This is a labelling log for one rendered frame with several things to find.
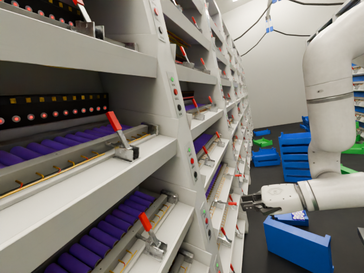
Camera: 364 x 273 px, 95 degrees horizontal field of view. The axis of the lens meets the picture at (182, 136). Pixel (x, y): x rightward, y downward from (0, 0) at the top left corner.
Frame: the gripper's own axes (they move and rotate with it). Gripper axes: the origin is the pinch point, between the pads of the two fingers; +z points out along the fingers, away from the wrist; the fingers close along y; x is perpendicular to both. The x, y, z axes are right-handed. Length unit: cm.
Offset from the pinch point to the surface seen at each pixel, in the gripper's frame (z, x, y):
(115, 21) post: 11, -64, 16
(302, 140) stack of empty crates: -37, 25, -125
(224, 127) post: 10, -20, -54
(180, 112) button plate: 5.8, -36.7, 11.3
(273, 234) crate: 2, 48, -40
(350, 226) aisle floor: -39, 70, -69
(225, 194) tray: 14.4, 8.1, -22.1
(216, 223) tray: 14.7, 8.1, -1.1
